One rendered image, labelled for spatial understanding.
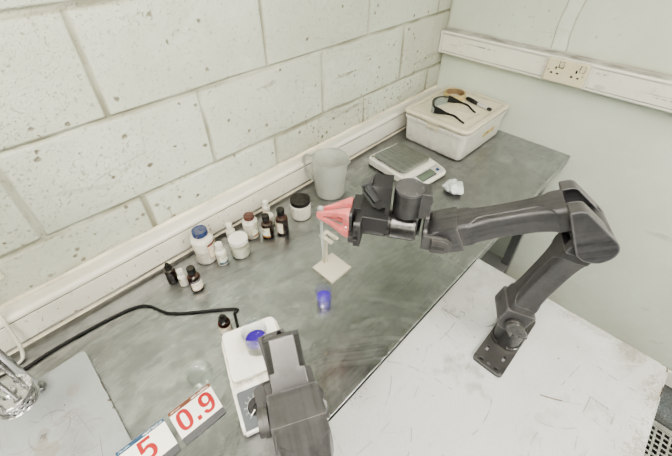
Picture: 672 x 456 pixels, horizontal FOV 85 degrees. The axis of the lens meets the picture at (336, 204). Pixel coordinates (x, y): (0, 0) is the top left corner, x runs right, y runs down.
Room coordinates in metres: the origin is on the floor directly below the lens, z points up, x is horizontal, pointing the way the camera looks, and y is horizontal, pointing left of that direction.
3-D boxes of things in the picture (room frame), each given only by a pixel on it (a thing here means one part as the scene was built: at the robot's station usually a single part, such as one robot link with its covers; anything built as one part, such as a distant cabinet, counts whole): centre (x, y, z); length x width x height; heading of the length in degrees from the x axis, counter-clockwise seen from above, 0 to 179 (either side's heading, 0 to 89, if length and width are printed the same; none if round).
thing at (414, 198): (0.53, -0.17, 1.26); 0.12 x 0.09 x 0.12; 76
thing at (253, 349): (0.41, 0.17, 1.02); 0.06 x 0.05 x 0.08; 130
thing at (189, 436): (0.30, 0.28, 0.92); 0.09 x 0.06 x 0.04; 133
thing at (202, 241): (0.75, 0.39, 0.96); 0.06 x 0.06 x 0.11
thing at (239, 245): (0.76, 0.29, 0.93); 0.06 x 0.06 x 0.07
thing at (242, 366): (0.41, 0.18, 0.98); 0.12 x 0.12 x 0.01; 24
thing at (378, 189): (0.56, -0.08, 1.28); 0.07 x 0.06 x 0.11; 167
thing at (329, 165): (1.07, 0.04, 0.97); 0.18 x 0.13 x 0.15; 68
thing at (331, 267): (0.70, 0.01, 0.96); 0.08 x 0.08 x 0.13; 46
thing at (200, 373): (0.39, 0.30, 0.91); 0.06 x 0.06 x 0.02
